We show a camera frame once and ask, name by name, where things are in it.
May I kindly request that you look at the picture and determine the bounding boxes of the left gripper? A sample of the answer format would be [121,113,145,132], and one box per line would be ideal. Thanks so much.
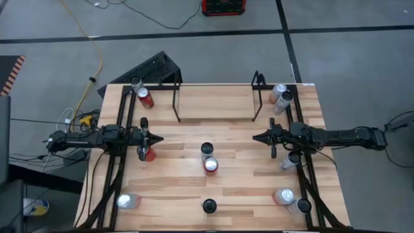
[131,117,164,162]

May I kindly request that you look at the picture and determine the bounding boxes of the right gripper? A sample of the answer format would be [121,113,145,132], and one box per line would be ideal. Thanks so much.
[252,117,292,159]

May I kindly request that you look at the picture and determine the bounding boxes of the red cola can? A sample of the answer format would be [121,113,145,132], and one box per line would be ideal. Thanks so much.
[203,157,219,177]
[136,87,155,110]
[136,145,157,162]

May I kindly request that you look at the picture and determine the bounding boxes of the white arctic vibe can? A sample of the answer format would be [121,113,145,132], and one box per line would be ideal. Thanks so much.
[273,91,294,116]

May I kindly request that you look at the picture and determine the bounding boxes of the pink white Spindrift can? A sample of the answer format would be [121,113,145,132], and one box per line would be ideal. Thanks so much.
[272,188,296,206]
[268,83,288,104]
[116,193,142,210]

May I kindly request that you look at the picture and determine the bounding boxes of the white can black lid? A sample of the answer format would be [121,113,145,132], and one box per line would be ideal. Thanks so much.
[279,151,301,172]
[200,142,215,162]
[286,197,312,216]

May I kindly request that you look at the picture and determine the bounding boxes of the wooden shelf black metal legs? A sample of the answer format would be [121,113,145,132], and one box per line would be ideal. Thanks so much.
[172,70,267,123]

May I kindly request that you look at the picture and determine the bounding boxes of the white peach vibe can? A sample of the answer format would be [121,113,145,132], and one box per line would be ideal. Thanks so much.
[129,76,145,94]

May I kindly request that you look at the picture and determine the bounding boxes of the black perforated panel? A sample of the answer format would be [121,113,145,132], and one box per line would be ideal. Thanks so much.
[96,50,182,98]

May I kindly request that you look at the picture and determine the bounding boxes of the yellow power plug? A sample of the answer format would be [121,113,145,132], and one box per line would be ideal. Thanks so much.
[80,115,95,128]

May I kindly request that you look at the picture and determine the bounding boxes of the black power adapter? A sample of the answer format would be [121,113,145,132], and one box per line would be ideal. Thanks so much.
[63,149,89,166]

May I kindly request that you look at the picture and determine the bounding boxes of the red black case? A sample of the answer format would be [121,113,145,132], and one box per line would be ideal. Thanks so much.
[201,0,247,17]

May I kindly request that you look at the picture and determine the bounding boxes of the white yellow roll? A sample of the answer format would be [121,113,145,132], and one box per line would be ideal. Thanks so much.
[23,197,50,217]

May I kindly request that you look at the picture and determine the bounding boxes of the black cabinet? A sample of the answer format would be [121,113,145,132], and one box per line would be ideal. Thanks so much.
[0,95,12,187]

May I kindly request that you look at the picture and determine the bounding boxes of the black orange striped mat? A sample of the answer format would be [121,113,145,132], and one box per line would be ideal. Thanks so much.
[0,54,26,96]

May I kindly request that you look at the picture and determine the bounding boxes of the black aluminium rig frame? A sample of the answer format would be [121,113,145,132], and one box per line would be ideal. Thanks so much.
[73,84,180,233]
[252,83,353,233]

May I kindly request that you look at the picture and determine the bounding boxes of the white cable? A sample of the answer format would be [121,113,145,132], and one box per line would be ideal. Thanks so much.
[56,107,76,126]

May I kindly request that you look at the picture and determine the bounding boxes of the yellow extension cable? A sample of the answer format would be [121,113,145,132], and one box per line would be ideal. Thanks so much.
[58,0,104,130]

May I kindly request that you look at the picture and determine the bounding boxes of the thin black floor cable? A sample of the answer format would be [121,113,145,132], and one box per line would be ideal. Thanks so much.
[83,0,203,30]

